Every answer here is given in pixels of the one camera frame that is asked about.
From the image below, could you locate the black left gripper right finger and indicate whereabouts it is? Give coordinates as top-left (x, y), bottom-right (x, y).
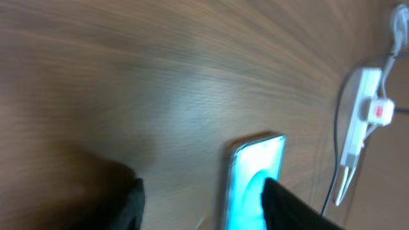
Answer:
top-left (261, 178), bottom-right (342, 230)

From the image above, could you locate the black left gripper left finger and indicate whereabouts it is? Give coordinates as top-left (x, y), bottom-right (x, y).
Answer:
top-left (105, 178), bottom-right (145, 230)

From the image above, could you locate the turquoise-screen Galaxy smartphone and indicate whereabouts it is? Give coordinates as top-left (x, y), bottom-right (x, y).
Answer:
top-left (216, 131), bottom-right (286, 230)

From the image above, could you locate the black USB charging cable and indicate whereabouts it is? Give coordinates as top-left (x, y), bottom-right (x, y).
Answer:
top-left (319, 54), bottom-right (409, 218)

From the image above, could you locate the white USB charger plug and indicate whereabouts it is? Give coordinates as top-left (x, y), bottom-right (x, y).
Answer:
top-left (367, 98), bottom-right (395, 127)

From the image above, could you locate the white power strip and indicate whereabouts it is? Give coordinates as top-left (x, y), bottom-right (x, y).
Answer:
top-left (338, 67), bottom-right (382, 168)

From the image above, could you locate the white power strip cord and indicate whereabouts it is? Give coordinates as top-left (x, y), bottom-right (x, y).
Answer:
top-left (334, 3), bottom-right (409, 207)

